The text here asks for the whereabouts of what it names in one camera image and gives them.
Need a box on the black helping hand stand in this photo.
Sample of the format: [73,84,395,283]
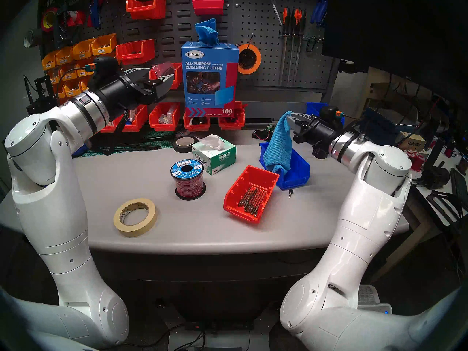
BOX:
[24,74,63,115]

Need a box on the red yellow tape roll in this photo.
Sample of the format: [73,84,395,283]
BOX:
[40,8,59,33]

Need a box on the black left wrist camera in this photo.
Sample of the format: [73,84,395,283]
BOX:
[88,56,119,91]

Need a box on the small cardboard box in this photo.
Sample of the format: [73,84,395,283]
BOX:
[397,131,427,151]

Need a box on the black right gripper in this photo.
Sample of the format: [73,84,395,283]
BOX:
[286,112,345,161]

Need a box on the blue plastic storage bin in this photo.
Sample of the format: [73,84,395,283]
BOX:
[306,102,329,117]
[259,140,310,190]

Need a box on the green white tissue box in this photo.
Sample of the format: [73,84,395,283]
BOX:
[192,135,237,176]

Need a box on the beige masking tape roll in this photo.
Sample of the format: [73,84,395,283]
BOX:
[113,198,158,238]

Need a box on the blue red towel box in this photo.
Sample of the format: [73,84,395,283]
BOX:
[182,41,240,117]

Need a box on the red plastic storage bin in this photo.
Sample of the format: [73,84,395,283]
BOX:
[223,165,280,224]

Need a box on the circuit board with battery holder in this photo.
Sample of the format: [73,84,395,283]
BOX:
[252,124,275,141]

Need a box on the blue bench power supply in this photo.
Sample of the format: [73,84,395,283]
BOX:
[360,107,395,146]

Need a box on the white air purifier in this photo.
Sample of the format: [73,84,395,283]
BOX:
[356,284,393,315]

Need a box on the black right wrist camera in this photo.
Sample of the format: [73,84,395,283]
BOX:
[319,105,345,127]

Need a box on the black desk device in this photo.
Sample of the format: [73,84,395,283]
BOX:
[420,160,451,190]

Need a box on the red wire spool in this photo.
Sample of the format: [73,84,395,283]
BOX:
[170,159,206,201]

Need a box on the blue handled hand tool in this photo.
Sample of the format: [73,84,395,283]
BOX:
[90,0,103,29]

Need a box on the grey duct tape roll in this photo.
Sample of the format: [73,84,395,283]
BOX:
[23,29,42,48]

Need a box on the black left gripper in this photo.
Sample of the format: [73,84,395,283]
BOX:
[95,66,175,119]

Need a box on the metal tool holder rail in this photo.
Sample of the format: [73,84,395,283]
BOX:
[280,34,324,44]

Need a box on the red plastic wall bin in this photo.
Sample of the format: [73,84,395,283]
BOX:
[101,114,125,132]
[116,39,156,65]
[192,0,224,16]
[122,105,148,132]
[149,102,180,131]
[183,111,211,131]
[125,0,166,20]
[149,63,183,90]
[219,102,245,131]

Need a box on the black monitor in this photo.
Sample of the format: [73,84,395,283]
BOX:
[322,0,468,109]

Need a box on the black power strip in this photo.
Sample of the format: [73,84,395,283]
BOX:
[185,319,254,334]

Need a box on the black tape roll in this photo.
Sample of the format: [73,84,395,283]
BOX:
[173,135,200,153]

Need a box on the orange black screwdriver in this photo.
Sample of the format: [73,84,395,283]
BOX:
[291,8,301,84]
[281,7,291,86]

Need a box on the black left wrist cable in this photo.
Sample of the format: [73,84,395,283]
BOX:
[102,107,131,156]

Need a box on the red white tape roll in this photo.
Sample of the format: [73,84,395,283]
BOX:
[64,10,86,27]

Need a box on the orange tape roll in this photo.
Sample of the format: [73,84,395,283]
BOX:
[238,44,262,75]

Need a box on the blue microfibre shop towel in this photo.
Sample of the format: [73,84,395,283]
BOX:
[263,111,295,176]
[195,18,220,46]

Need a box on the clear plastic bag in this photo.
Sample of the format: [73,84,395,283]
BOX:
[152,61,175,78]

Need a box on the grey perforated pegboard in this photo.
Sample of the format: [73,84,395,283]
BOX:
[233,0,337,91]

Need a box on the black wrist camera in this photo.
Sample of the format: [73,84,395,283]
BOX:
[88,56,119,91]
[319,105,345,127]

